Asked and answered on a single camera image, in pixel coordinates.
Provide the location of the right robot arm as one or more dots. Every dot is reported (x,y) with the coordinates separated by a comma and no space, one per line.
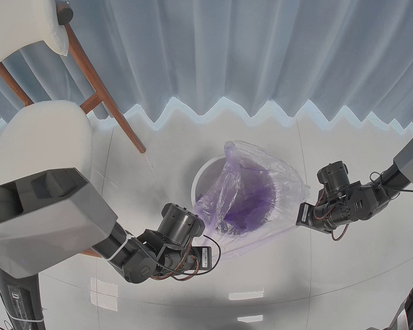
(364,201)

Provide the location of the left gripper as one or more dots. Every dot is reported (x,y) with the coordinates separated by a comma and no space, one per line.
(179,261)

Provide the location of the white cushioned wooden chair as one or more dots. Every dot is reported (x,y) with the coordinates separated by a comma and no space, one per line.
(38,143)

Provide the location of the purple plastic bag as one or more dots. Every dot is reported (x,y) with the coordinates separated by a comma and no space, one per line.
(254,191)

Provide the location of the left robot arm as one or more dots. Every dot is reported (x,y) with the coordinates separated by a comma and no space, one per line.
(55,218)

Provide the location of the white trash bin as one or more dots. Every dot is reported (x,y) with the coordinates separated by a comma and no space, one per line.
(201,180)

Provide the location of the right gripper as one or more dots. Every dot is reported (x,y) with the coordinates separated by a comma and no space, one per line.
(330,217)

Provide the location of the pale blue curtain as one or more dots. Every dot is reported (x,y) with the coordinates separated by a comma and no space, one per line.
(227,29)

